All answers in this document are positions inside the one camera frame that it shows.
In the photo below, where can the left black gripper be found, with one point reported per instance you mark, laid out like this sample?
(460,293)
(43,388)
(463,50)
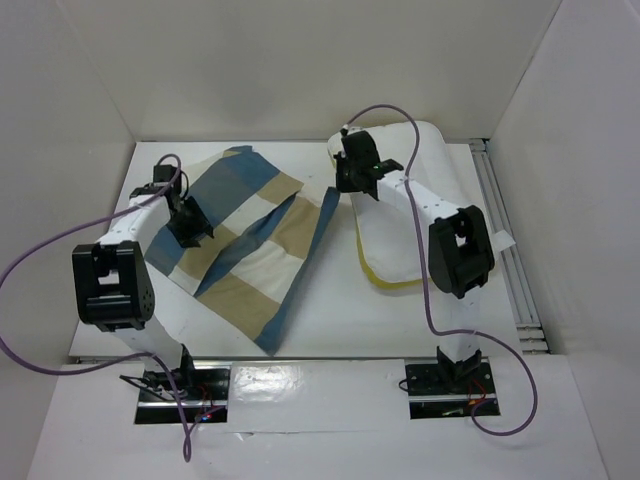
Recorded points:
(200,225)

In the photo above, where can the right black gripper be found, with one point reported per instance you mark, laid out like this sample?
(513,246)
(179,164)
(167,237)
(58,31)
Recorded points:
(347,177)

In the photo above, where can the blue beige checked pillowcase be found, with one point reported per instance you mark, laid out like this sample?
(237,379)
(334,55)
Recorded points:
(266,225)

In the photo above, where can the white pillow yellow edge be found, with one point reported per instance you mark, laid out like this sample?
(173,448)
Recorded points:
(400,225)

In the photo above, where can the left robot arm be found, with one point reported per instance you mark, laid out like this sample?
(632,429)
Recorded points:
(114,290)

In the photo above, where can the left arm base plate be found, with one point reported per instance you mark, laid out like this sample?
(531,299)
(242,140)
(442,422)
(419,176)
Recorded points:
(204,401)

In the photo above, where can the aluminium rail front edge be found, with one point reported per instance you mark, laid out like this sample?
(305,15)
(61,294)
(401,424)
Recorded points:
(93,359)

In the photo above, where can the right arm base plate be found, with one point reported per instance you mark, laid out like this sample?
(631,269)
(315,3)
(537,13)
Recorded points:
(430,397)

